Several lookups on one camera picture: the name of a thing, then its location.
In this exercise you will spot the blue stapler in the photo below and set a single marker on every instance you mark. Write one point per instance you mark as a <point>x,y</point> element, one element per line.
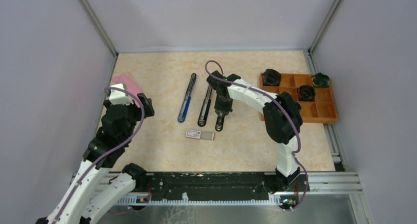
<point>187,98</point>

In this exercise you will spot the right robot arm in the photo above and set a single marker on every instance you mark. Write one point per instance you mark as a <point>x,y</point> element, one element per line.
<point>281,117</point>

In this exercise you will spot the dark rolled fabric top-left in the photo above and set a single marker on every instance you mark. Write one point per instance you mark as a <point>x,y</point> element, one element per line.
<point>271,77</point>

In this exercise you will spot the dark rolled fabric centre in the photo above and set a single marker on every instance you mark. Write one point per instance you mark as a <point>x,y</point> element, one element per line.
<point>306,93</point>

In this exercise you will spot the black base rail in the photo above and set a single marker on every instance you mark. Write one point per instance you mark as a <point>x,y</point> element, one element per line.
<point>217,186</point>

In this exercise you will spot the pink cloth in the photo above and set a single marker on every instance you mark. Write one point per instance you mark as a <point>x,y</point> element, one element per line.
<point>130,84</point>

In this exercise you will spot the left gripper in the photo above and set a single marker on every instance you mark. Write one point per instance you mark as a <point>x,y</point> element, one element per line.
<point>148,109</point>

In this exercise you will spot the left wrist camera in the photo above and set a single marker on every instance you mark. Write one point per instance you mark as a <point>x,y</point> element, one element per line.
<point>120,98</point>

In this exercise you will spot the dark rolled fabric top-right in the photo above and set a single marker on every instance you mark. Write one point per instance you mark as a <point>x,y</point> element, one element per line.
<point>320,80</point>

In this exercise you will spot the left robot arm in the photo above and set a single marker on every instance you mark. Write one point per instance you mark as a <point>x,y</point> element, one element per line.
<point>77,206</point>

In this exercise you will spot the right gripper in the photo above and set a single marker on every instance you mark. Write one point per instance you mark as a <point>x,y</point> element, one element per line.
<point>221,109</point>

